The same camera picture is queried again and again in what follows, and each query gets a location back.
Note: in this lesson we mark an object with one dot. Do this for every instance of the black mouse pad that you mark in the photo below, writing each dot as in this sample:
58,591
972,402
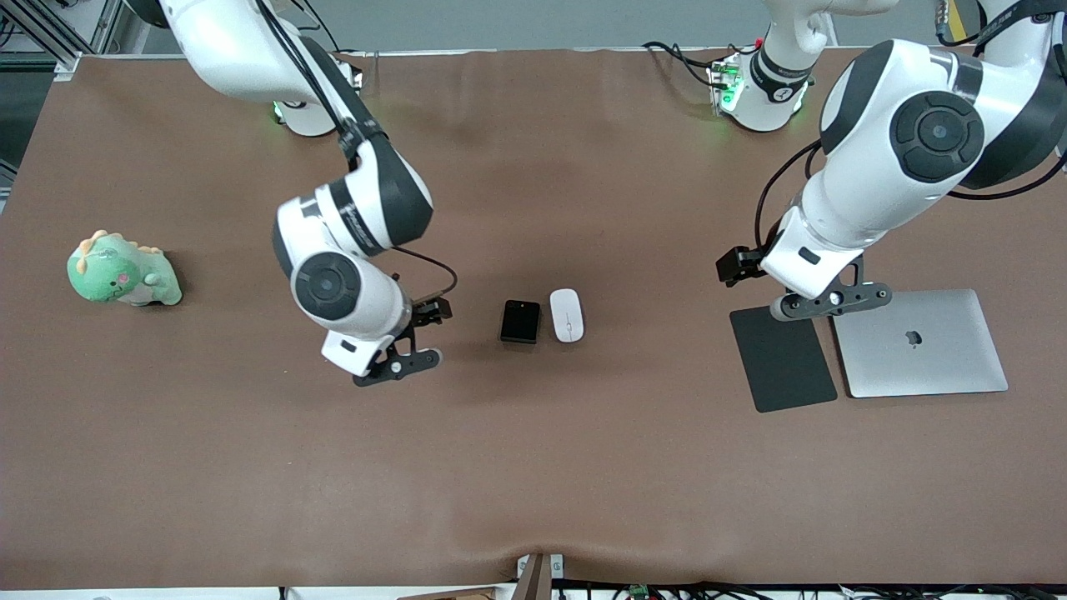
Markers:
783,367

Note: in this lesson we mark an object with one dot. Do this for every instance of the black flip phone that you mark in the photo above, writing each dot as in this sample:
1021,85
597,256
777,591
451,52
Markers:
520,322

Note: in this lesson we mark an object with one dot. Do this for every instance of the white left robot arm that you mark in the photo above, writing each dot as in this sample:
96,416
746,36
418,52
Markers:
867,200

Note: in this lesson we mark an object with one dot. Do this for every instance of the silver closed laptop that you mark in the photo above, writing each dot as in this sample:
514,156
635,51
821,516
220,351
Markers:
925,350

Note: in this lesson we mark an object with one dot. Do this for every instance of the white computer mouse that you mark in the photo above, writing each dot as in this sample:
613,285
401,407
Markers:
567,315

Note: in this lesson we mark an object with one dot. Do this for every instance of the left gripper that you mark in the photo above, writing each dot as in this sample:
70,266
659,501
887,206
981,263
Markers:
738,263

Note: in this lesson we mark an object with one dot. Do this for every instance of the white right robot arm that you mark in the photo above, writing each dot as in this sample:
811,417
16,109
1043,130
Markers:
242,50

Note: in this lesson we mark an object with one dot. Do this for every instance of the grey metal table bracket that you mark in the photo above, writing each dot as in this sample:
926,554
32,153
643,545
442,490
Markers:
538,579

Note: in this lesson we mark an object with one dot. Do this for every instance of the brown table cover mat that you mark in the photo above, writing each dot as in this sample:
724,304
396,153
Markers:
533,458

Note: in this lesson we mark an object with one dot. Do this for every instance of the green dinosaur plush toy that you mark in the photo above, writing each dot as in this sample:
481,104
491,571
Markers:
117,271

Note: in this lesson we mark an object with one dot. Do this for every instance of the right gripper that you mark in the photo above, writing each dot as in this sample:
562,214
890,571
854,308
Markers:
430,312

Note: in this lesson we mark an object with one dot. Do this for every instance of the aluminium frame profile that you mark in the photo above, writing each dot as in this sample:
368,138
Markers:
50,29

